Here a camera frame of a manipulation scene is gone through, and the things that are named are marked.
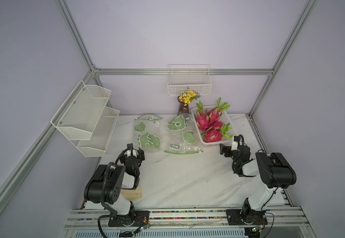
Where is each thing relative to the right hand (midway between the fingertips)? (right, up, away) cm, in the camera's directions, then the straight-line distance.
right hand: (227, 145), depth 99 cm
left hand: (-63, -3, -6) cm, 64 cm away
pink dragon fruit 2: (-6, +14, +4) cm, 16 cm away
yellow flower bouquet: (-27, +33, -1) cm, 43 cm away
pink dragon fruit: (-7, +22, +8) cm, 24 cm away
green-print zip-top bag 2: (-31, +6, -3) cm, 32 cm away
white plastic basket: (+2, +21, +11) cm, 23 cm away
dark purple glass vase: (-31, +26, +8) cm, 41 cm away
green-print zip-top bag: (-54, +7, +1) cm, 54 cm away
